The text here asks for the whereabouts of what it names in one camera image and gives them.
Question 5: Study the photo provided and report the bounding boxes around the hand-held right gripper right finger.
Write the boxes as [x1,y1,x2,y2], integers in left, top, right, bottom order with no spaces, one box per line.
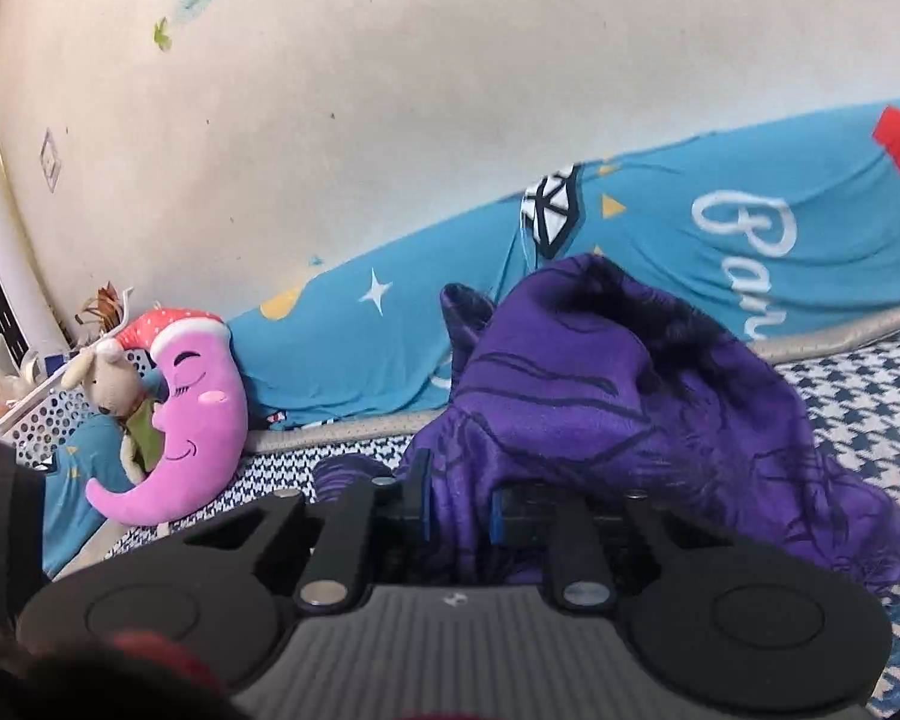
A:
[487,486,721,610]

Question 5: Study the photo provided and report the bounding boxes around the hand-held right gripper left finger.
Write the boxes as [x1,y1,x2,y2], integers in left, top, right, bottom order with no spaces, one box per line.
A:
[184,451,432,610]

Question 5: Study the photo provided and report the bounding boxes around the purple floral shirt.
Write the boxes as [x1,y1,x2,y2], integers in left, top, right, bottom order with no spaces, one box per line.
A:
[311,253,900,601]

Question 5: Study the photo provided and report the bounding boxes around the white plastic basket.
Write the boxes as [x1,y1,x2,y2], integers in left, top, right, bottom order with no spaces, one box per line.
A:
[0,289,132,466]

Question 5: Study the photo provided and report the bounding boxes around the blue printed bolster cover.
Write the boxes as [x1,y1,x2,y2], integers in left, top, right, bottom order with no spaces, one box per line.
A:
[43,97,900,578]

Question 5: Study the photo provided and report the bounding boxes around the pink moon plush pillow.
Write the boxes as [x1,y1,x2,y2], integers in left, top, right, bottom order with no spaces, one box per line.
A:
[85,306,248,526]

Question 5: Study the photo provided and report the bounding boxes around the dried brown plant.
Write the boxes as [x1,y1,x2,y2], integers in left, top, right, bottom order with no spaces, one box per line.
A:
[79,281,130,336]

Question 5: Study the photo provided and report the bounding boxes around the wall socket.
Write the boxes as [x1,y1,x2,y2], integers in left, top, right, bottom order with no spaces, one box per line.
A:
[39,129,62,196]

